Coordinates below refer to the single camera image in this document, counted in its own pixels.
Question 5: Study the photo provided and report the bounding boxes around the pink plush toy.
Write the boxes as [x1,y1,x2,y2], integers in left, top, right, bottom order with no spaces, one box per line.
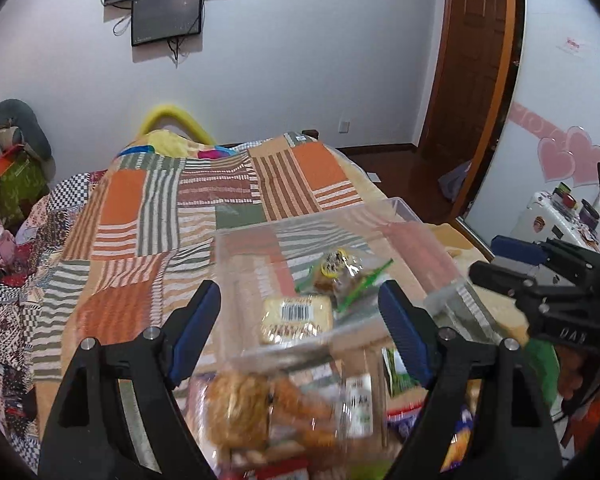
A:
[0,219,16,268]

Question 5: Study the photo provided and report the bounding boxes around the yellow curved headboard cushion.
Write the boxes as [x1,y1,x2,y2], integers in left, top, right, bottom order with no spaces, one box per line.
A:
[136,104,216,145]

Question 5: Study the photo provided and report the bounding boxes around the clear plastic storage bin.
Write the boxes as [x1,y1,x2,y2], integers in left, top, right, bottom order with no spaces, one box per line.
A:
[213,198,504,372]

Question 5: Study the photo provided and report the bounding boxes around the orange striped patchwork bedspread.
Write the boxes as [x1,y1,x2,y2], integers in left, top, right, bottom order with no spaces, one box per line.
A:
[0,129,531,470]

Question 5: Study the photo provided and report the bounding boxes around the brown wooden door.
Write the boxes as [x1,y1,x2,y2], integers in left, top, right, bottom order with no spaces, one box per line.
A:
[418,0,519,223]

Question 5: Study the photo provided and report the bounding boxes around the clear green-edged cat-ear snack bag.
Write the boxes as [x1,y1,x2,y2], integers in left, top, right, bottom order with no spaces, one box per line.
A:
[294,247,393,314]

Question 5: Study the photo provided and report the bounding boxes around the small wall-mounted black monitor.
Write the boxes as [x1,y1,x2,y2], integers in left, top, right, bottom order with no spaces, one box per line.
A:
[131,0,202,47]

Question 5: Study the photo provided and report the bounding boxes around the white wall socket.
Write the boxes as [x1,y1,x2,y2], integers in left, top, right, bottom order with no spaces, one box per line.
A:
[338,120,350,133]

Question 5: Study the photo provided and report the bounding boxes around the pink heart wall decals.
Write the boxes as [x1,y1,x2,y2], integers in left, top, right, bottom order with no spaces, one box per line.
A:
[508,102,600,188]

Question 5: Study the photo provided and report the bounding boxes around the blue cracker snack bag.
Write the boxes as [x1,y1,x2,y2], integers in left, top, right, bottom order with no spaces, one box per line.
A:
[386,402,474,471]

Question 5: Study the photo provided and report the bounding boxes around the clear rice cracker pack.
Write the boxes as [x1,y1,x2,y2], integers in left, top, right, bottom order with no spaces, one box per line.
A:
[204,370,270,448]

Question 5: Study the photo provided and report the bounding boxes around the right hand holding gripper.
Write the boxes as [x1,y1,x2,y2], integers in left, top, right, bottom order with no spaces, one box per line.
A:
[555,346,600,410]

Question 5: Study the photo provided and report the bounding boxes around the red snack bag white label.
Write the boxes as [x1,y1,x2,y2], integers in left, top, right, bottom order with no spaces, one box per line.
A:
[219,457,310,480]

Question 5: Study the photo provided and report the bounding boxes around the grey-green clothes pile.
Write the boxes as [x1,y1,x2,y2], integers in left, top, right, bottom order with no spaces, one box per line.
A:
[0,99,55,229]

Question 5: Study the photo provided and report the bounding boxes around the white suitcase with stickers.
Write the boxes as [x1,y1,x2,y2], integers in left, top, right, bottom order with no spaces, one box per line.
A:
[510,191,600,252]

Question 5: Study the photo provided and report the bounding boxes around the green pea snack bag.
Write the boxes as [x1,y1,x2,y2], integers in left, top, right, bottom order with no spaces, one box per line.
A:
[381,347,420,398]

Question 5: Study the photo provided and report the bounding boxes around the beige toasted bun slices pack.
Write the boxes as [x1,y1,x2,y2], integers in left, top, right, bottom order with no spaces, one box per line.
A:
[259,295,334,344]

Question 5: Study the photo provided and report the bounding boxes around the white green-text snack packet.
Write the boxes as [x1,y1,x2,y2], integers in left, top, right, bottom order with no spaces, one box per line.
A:
[343,374,374,439]

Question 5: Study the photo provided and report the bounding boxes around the clear brown pastry pack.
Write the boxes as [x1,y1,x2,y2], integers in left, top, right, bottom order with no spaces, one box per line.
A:
[265,375,343,460]

